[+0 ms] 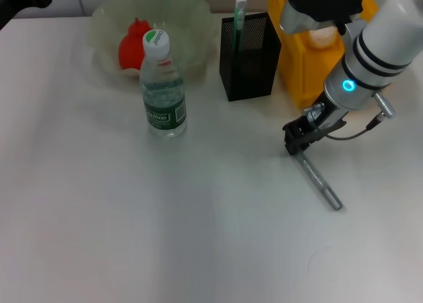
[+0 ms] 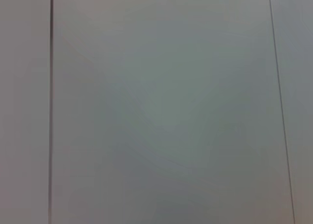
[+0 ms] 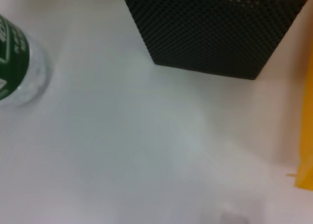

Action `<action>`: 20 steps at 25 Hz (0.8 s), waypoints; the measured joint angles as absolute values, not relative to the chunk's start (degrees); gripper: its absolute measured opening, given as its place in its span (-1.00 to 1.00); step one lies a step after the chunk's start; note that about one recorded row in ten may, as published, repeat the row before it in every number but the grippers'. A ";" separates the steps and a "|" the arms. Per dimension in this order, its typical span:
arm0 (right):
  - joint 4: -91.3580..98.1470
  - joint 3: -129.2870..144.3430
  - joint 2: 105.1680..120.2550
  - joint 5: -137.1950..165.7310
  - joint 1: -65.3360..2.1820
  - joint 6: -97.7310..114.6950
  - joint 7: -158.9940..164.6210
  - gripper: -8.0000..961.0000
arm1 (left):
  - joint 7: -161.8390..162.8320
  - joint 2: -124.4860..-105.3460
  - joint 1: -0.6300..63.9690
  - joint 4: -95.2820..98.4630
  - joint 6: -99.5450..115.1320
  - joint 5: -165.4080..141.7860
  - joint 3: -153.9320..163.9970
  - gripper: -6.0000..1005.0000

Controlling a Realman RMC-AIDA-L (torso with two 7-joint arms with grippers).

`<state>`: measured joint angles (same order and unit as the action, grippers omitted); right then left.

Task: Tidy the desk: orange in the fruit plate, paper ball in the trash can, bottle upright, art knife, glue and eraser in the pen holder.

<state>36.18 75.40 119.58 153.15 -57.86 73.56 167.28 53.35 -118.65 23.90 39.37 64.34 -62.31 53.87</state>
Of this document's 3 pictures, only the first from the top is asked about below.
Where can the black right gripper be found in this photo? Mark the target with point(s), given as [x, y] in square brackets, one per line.
[325, 116]

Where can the grey marker pen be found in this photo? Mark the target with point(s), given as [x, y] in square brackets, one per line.
[319, 180]

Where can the white paper ball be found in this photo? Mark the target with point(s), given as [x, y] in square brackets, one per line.
[322, 37]

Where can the green utility knife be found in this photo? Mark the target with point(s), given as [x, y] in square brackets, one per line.
[239, 25]

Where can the clear green-label water bottle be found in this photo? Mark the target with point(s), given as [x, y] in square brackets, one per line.
[163, 94]

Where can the orange toy fruit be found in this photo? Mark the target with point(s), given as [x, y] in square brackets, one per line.
[130, 50]

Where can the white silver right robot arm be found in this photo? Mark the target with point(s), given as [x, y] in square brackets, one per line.
[373, 45]

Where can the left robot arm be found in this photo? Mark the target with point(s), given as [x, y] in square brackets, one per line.
[20, 0]

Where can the black mesh pen holder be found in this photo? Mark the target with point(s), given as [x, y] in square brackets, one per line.
[248, 74]

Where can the translucent green fruit bowl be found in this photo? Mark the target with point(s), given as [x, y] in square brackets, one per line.
[185, 28]

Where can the yellow plastic bin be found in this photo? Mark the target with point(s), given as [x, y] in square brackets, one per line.
[300, 65]

